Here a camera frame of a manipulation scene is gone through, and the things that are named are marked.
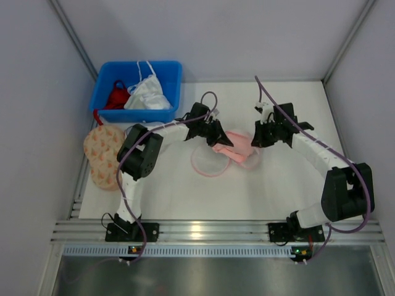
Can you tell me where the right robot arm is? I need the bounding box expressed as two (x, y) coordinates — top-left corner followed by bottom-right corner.
(251, 102), (375, 234)

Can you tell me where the red bra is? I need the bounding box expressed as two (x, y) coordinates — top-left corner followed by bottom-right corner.
(91, 80), (130, 126)

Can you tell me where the pink bra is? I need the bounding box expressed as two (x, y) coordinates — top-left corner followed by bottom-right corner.
(212, 130), (255, 164)

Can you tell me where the white bra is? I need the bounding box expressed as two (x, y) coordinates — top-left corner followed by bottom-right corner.
(124, 60), (172, 110)

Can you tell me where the aluminium mounting rail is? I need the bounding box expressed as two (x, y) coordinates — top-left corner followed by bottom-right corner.
(50, 201), (385, 245)

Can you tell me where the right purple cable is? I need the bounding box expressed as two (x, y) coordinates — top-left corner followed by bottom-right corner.
(254, 75), (373, 265)

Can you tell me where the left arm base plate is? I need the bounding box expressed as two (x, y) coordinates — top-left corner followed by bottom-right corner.
(105, 222), (160, 242)

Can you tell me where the purple cable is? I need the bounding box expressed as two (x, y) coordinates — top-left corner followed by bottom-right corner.
(254, 75), (373, 265)
(115, 91), (219, 264)

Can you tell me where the blue plastic bin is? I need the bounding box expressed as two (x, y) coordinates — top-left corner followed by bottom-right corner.
(89, 60), (183, 123)

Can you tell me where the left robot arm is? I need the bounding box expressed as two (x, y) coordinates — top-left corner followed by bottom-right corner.
(115, 102), (234, 224)

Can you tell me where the blue-trimmed mesh laundry bag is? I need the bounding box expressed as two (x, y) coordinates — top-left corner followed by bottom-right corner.
(123, 121), (161, 139)

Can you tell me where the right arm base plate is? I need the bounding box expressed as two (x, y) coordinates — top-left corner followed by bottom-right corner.
(267, 222), (325, 244)

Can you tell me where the pink-trimmed mesh laundry bag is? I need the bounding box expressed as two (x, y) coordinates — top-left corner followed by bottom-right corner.
(191, 144), (260, 178)

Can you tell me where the slotted cable duct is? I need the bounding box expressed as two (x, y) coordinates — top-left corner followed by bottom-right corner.
(63, 245), (311, 258)

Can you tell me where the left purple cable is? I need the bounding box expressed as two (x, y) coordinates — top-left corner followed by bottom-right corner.
(115, 91), (219, 264)

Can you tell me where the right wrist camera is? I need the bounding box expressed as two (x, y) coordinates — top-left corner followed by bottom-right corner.
(255, 101), (273, 123)

